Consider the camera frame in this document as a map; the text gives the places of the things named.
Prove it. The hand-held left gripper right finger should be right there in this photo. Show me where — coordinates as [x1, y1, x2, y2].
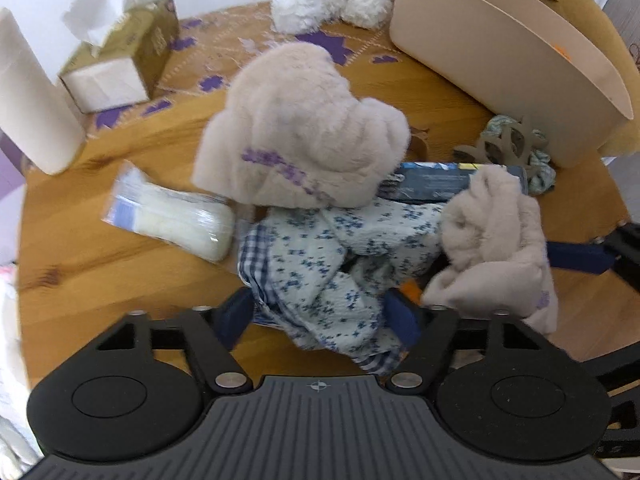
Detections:
[382, 290, 547, 391]

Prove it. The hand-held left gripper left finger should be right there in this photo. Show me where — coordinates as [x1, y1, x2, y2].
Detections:
[95, 287, 256, 394]

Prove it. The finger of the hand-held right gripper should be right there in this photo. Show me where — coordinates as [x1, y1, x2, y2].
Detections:
[575, 337, 640, 411]
[546, 220, 640, 286]

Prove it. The blue floral cloth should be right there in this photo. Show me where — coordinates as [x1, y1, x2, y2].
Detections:
[237, 197, 451, 377]

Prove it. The dark blue patterned packet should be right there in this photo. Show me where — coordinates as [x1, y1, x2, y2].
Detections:
[377, 161, 529, 205]

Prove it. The beige oval container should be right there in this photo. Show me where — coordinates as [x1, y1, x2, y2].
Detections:
[389, 0, 634, 170]

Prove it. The teal scrunchie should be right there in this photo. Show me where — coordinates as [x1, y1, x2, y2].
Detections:
[482, 115, 557, 196]

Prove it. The clear cotton pad pack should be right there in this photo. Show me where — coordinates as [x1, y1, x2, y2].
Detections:
[101, 160, 236, 263]

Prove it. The grey hair claw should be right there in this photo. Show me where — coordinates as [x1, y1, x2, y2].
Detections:
[454, 115, 551, 167]

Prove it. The brown hair claw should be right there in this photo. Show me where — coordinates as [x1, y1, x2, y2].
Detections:
[407, 127, 432, 162]

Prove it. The white cloth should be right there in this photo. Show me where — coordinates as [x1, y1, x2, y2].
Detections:
[0, 260, 41, 466]

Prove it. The brown plush toy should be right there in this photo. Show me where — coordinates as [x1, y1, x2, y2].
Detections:
[507, 0, 640, 157]

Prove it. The purple flower table runner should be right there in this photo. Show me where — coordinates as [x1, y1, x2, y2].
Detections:
[85, 2, 417, 132]

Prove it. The gold tissue box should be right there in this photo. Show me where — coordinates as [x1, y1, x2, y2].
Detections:
[57, 0, 181, 114]

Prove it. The white paper roll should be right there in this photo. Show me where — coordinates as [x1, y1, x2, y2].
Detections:
[0, 7, 89, 176]

